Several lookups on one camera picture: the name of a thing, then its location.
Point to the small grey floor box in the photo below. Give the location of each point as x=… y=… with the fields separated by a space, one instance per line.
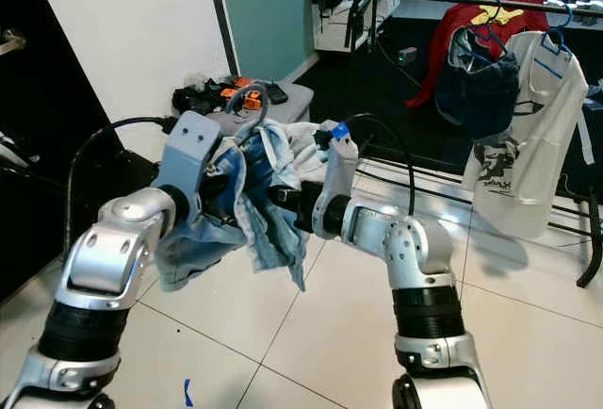
x=407 y=56

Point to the blue plastic hanger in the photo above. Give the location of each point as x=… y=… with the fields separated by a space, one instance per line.
x=562 y=15
x=492 y=37

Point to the white shelf unit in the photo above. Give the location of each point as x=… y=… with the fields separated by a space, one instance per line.
x=339 y=32

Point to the dark blue denim shorts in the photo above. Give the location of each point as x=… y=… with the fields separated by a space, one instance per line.
x=476 y=98

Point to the orange grey hand tool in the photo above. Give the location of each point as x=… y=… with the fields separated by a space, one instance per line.
x=242 y=82

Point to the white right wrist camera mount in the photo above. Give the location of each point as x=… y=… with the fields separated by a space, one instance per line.
x=339 y=178

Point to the red shirt with yellow print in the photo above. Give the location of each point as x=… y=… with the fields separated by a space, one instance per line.
x=448 y=37

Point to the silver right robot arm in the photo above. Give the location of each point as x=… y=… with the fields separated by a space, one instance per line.
x=410 y=244

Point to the white printed t-shirt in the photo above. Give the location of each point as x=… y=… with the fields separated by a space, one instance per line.
x=537 y=136

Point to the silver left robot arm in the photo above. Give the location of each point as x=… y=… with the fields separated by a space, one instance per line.
x=113 y=258

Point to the light blue denim garment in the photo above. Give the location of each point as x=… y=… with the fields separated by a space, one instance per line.
x=273 y=239

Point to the black handheld meter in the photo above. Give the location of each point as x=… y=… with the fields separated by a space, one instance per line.
x=275 y=93

